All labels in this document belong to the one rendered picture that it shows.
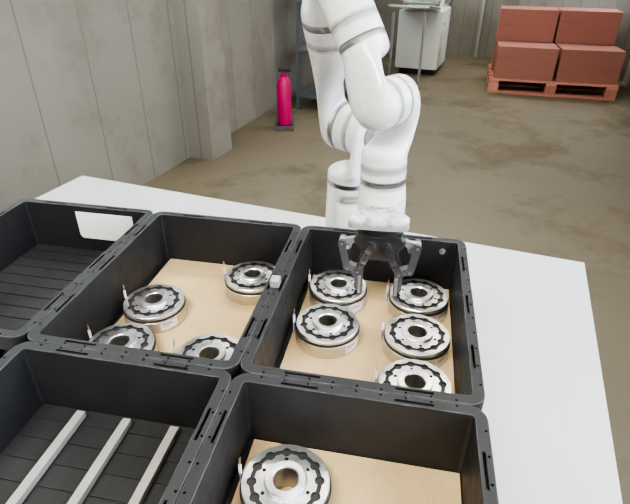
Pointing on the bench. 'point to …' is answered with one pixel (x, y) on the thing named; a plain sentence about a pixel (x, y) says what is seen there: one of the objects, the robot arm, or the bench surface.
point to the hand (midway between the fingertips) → (377, 284)
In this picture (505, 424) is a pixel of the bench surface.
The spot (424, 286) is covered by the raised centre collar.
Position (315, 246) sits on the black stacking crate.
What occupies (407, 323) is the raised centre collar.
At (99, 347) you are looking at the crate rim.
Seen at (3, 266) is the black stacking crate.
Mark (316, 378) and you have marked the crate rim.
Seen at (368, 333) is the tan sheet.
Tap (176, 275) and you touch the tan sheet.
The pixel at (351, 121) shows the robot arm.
